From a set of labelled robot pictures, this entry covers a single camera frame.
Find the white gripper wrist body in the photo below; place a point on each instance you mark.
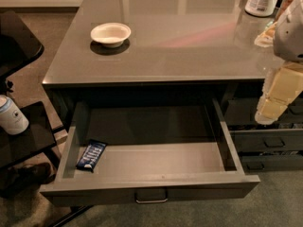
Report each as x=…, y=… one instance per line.
x=290, y=37

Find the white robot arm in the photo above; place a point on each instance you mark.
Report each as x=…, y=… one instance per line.
x=288, y=40

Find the white paper bowl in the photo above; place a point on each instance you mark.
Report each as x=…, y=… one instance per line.
x=110, y=35

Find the grey counter cabinet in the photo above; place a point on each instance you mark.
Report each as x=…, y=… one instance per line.
x=171, y=41

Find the closed grey lower drawer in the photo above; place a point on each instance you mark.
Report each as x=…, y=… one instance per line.
x=270, y=150

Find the white can with label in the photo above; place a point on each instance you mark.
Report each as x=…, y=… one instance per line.
x=12, y=120

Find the metal drawer handle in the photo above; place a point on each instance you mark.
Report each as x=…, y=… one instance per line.
x=151, y=195

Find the white plastic bottle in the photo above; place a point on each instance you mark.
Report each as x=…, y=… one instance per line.
x=260, y=8

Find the dark shoe on floor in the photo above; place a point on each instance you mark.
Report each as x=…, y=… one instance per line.
x=14, y=180

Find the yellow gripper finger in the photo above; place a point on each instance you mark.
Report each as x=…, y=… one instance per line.
x=293, y=87
x=265, y=39

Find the blue rxbar blueberry bar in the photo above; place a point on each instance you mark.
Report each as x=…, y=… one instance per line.
x=91, y=155

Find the open grey top drawer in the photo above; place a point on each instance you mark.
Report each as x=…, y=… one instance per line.
x=185, y=149

